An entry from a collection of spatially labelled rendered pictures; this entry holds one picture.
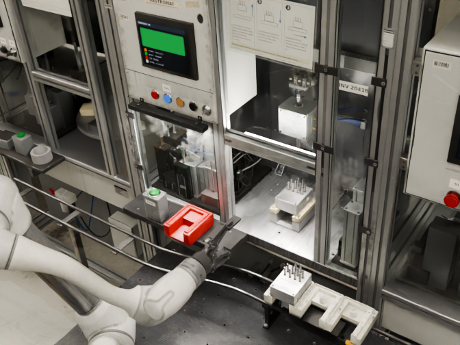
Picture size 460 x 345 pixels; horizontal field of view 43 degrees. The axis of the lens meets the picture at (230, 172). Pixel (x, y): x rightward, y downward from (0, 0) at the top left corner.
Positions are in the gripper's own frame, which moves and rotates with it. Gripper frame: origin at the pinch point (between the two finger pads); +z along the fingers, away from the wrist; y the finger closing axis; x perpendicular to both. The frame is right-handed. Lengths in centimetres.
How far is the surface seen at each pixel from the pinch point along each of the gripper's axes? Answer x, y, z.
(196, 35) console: 25, 57, 20
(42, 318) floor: 127, -112, -10
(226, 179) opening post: 18.5, 1.1, 21.6
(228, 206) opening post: 18.5, -11.6, 21.5
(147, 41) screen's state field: 46, 52, 18
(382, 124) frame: -39, 42, 21
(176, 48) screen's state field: 33, 52, 18
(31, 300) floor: 143, -112, -5
